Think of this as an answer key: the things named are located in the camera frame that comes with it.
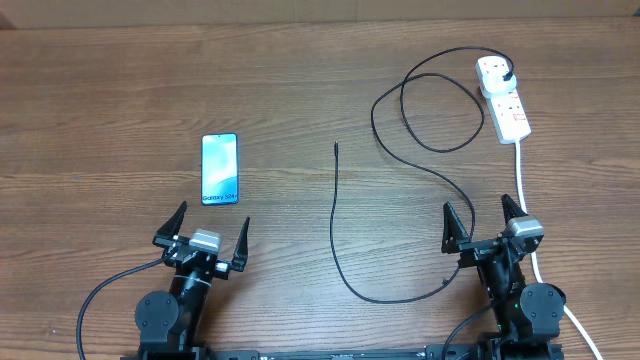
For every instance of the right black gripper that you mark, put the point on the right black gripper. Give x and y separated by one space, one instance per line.
455 241

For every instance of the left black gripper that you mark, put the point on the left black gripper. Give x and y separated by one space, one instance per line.
165 234

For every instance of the Samsung Galaxy smartphone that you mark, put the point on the Samsung Galaxy smartphone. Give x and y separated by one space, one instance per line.
219 169

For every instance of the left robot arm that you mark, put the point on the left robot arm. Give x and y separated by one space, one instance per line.
169 320

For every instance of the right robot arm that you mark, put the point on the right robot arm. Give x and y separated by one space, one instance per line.
527 314

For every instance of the white charger plug adapter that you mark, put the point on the white charger plug adapter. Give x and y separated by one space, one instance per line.
493 83

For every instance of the white power strip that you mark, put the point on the white power strip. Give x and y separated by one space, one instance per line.
507 112

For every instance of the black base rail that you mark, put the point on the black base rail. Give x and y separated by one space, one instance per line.
430 352

